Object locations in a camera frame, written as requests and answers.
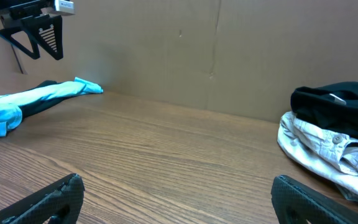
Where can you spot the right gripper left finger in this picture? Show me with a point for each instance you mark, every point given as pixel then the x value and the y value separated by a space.
pixel 58 203

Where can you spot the black t-shirt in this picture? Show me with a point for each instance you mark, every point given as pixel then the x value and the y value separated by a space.
pixel 333 107

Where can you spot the black garment under pile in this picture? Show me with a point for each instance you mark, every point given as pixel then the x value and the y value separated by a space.
pixel 47 95

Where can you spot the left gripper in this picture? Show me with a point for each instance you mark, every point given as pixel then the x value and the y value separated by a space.
pixel 45 31

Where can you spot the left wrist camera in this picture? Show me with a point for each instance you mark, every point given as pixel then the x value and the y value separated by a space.
pixel 61 7

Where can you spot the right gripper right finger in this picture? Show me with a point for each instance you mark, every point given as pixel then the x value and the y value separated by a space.
pixel 296 203

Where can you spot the folded beige trousers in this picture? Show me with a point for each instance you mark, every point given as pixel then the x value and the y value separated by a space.
pixel 329 154

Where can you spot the light blue shirt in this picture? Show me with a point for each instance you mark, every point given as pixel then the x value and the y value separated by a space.
pixel 11 115

